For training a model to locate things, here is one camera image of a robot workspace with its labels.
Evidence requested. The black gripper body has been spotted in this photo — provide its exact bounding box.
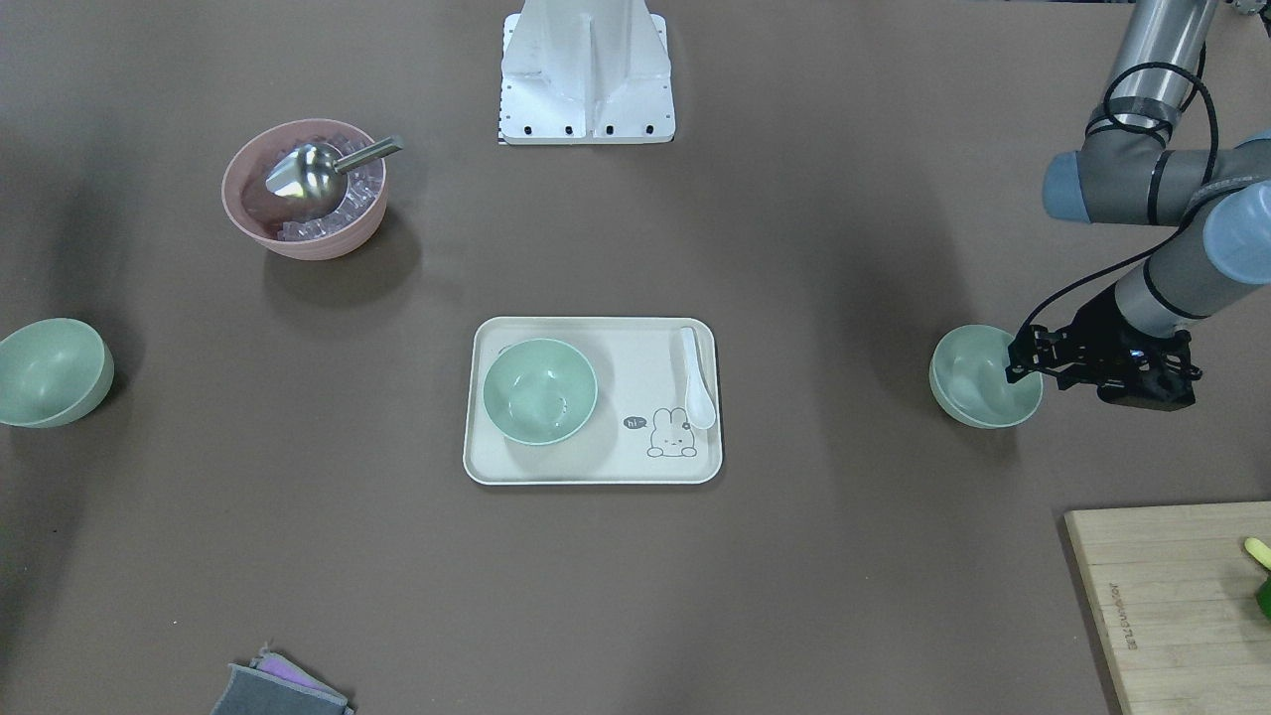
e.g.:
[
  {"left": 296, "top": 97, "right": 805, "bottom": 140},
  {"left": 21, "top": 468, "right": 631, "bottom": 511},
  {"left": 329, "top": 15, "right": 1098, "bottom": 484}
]
[{"left": 1059, "top": 288, "right": 1202, "bottom": 411}]

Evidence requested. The green bowl robot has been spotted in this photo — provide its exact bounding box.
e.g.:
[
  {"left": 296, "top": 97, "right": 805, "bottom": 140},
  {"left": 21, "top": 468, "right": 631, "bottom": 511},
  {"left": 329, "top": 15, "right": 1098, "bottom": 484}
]
[
  {"left": 927, "top": 325, "right": 1043, "bottom": 429},
  {"left": 1, "top": 317, "right": 114, "bottom": 429}
]

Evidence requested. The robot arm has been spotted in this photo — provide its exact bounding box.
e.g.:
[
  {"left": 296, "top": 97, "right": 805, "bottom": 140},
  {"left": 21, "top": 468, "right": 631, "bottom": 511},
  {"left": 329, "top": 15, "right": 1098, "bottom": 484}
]
[{"left": 1004, "top": 1, "right": 1270, "bottom": 411}]

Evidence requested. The yellow plastic knife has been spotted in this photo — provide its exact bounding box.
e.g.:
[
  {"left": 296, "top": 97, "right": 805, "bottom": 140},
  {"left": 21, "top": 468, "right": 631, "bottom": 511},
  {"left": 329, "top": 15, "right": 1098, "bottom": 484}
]
[{"left": 1242, "top": 535, "right": 1271, "bottom": 571}]

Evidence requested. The bamboo cutting board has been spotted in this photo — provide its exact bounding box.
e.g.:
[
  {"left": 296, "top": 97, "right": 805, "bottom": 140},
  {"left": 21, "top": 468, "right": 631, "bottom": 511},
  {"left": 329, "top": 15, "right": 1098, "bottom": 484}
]
[{"left": 1063, "top": 500, "right": 1270, "bottom": 714}]

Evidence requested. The green lime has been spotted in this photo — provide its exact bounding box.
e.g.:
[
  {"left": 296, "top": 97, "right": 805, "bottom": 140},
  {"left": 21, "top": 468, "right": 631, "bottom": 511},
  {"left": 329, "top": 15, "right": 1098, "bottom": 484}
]
[{"left": 1254, "top": 578, "right": 1271, "bottom": 621}]

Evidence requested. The white ceramic spoon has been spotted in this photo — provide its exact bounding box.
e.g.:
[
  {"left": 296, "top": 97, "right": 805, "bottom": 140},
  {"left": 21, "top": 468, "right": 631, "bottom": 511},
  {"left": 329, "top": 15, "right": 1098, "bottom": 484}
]
[{"left": 679, "top": 326, "right": 718, "bottom": 431}]

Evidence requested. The beige rabbit serving tray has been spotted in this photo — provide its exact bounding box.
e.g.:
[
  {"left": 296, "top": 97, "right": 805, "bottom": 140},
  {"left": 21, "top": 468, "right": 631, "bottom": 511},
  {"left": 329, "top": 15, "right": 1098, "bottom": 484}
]
[{"left": 464, "top": 316, "right": 724, "bottom": 486}]

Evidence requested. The green bowl on tray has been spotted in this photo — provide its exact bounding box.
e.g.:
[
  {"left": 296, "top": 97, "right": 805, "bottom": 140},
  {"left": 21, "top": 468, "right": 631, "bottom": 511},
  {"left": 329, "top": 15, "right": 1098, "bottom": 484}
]
[{"left": 480, "top": 338, "right": 600, "bottom": 447}]

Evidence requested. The metal ice scoop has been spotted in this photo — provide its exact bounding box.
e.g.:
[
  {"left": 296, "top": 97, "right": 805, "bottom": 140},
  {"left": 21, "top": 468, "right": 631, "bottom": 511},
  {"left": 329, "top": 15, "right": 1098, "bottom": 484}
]
[{"left": 263, "top": 136, "right": 404, "bottom": 221}]

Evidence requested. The pink bowl with ice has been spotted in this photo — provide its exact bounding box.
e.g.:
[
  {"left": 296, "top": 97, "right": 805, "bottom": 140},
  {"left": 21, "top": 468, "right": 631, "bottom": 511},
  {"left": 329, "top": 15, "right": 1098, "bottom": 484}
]
[{"left": 219, "top": 118, "right": 393, "bottom": 262}]

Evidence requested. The grey folded cloth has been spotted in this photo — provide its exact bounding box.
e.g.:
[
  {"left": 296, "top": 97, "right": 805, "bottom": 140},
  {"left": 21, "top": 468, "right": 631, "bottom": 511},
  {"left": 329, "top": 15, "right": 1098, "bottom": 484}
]
[{"left": 211, "top": 648, "right": 355, "bottom": 714}]

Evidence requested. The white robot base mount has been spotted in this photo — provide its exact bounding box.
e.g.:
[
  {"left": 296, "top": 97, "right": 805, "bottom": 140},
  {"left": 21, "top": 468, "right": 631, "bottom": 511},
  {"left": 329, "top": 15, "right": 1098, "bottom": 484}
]
[{"left": 496, "top": 1, "right": 677, "bottom": 146}]

